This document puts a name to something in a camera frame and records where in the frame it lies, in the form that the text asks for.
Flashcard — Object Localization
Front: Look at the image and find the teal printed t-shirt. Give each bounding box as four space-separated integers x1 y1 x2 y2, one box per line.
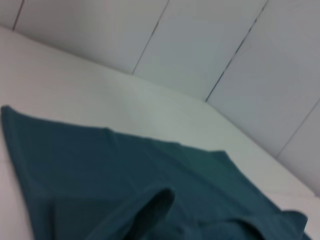
0 104 314 240

